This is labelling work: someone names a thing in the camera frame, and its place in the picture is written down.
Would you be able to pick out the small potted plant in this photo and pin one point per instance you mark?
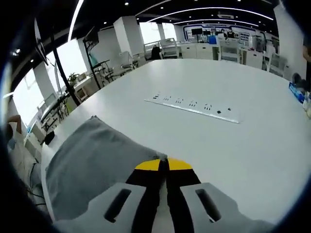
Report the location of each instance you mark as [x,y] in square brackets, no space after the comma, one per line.
[73,78]

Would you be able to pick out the white table socket panel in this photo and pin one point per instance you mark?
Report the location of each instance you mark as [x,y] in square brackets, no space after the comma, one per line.
[194,108]

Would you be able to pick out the black tripod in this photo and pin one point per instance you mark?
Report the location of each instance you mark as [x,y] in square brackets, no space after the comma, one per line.
[65,80]

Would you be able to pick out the blue packet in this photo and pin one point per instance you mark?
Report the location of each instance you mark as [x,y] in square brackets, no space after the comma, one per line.
[295,92]

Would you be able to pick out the black monitor stand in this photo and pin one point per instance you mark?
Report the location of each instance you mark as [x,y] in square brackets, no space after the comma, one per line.
[91,38]

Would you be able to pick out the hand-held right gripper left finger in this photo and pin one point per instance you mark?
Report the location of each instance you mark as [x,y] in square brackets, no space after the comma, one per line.
[143,179]

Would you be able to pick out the black backpack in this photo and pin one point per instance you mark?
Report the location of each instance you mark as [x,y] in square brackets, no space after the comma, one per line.
[156,53]

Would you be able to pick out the blue box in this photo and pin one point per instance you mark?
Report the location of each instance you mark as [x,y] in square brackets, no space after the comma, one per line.
[212,40]

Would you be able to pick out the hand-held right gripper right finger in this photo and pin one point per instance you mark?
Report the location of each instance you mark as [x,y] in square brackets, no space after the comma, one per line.
[182,177]

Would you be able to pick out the person's white shirt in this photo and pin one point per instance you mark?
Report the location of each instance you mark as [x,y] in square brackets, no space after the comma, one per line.
[26,165]

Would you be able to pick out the white mesh office chair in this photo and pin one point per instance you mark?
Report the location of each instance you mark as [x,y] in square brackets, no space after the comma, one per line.
[229,52]

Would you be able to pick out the grey towel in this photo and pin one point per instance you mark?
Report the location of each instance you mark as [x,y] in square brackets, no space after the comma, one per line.
[97,155]

